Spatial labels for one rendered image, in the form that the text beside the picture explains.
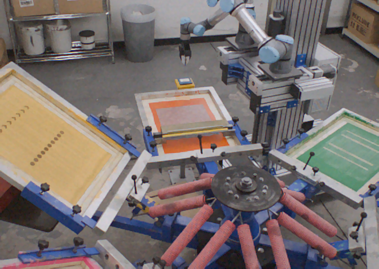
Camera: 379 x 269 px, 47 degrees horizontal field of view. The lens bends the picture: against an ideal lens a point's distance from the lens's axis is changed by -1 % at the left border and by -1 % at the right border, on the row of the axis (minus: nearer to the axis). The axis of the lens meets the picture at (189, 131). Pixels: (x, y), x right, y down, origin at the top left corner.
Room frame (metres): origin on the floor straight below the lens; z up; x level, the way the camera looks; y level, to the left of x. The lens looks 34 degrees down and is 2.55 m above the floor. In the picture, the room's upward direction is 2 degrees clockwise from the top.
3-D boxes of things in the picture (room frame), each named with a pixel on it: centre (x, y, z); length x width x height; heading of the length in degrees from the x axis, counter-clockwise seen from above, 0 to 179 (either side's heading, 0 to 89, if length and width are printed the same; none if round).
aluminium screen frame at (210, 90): (2.45, 0.02, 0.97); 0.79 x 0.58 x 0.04; 15
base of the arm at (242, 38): (3.14, -0.39, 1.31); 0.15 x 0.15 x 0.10
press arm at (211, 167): (1.90, -0.12, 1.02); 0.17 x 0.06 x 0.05; 15
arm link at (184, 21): (3.04, 0.05, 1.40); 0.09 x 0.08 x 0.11; 50
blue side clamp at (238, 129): (2.29, -0.31, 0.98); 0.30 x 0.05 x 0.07; 15
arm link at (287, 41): (2.68, -0.59, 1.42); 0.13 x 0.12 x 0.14; 140
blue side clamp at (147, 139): (2.14, 0.23, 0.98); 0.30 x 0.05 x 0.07; 15
